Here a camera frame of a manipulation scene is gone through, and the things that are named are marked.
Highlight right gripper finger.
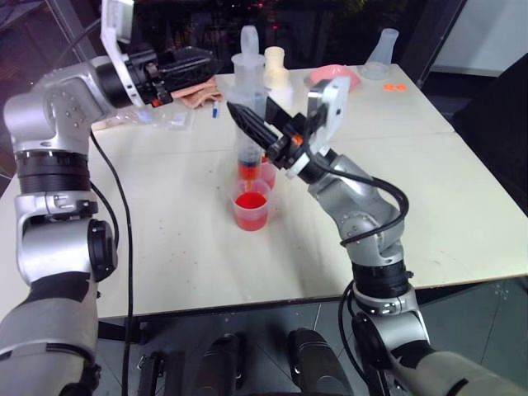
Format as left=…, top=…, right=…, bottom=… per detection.
left=265, top=96, right=299, bottom=131
left=227, top=102, right=286, bottom=150

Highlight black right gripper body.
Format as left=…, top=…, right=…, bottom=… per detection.
left=263, top=114, right=315, bottom=172

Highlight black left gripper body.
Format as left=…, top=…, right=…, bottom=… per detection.
left=123, top=49, right=175, bottom=109

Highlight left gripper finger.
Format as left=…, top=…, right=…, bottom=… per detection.
left=162, top=46, right=219, bottom=70
left=158, top=67, right=219, bottom=90

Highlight large clear plastic syringe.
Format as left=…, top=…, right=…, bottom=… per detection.
left=229, top=25, right=270, bottom=191

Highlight clear cup with red liquid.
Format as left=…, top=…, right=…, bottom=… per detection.
left=257, top=156, right=278, bottom=189
left=231, top=177, right=274, bottom=232

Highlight beige cloth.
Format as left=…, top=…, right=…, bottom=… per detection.
left=168, top=76, right=226, bottom=111

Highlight cream plastic bottle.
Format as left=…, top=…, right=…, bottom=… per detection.
left=263, top=46, right=295, bottom=113

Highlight clear plastic packaging bag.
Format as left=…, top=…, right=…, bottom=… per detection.
left=92, top=108, right=196, bottom=133

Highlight pink plastic bowl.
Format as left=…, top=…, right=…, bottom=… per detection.
left=309, top=64, right=361, bottom=90

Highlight translucent conical flask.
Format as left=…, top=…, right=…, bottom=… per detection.
left=356, top=27, right=400, bottom=82

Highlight dark rounded shape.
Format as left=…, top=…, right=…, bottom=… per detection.
left=286, top=328, right=351, bottom=396

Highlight black boxy shape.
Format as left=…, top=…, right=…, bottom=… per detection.
left=138, top=350, right=186, bottom=396

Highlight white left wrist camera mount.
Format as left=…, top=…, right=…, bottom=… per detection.
left=100, top=0, right=146, bottom=107

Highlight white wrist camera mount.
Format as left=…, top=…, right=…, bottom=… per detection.
left=288, top=77, right=351, bottom=179
left=100, top=0, right=146, bottom=107

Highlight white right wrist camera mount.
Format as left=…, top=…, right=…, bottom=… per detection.
left=288, top=77, right=351, bottom=179

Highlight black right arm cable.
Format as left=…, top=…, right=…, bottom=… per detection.
left=316, top=148, right=411, bottom=377

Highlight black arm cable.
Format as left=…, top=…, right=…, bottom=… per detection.
left=60, top=28, right=135, bottom=396
left=316, top=148, right=411, bottom=377

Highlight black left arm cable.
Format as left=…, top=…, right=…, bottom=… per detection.
left=60, top=28, right=135, bottom=396

